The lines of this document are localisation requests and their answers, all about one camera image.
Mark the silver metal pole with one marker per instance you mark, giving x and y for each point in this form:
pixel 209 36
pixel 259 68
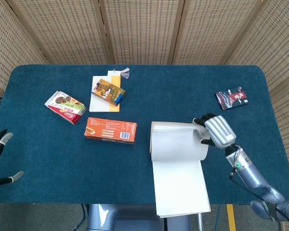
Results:
pixel 200 222

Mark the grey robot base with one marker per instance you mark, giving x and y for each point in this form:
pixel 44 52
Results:
pixel 125 216

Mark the orange biscuit box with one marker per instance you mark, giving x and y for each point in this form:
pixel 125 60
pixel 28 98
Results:
pixel 110 130

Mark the white yellow notebook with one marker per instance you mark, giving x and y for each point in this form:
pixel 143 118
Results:
pixel 98 104

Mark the white red cookie box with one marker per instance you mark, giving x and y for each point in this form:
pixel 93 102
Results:
pixel 65 107

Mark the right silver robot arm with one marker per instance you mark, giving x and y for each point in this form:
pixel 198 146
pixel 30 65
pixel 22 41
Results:
pixel 250 170

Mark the beige notebook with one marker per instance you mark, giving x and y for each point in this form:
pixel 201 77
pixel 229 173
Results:
pixel 178 187

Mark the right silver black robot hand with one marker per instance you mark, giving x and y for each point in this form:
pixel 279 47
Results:
pixel 220 131

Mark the orange blue crayon box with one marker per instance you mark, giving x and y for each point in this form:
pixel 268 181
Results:
pixel 109 92

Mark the woven wicker folding screen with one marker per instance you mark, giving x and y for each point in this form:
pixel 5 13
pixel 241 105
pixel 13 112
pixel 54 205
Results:
pixel 139 29

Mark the blue felt table mat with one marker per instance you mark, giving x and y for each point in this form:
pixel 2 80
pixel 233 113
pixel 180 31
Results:
pixel 159 91

